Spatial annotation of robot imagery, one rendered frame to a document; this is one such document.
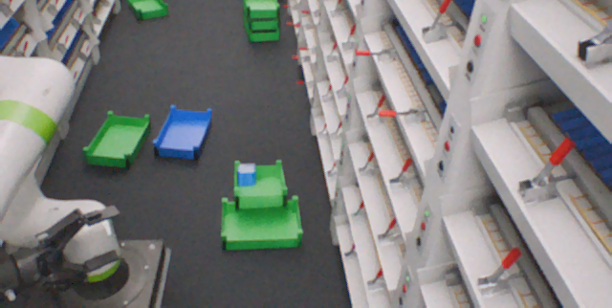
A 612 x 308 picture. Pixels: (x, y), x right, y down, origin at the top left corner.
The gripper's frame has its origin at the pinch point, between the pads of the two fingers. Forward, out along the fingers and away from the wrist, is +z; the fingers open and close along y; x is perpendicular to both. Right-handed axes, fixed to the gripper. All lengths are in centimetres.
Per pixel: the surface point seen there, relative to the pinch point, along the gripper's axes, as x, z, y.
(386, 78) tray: -18, 61, 37
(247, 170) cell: 47, 82, -43
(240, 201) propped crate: 31, 66, -41
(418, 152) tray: -41, 44, 35
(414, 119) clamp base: -35, 50, 37
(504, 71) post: -55, 31, 62
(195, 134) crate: 91, 86, -52
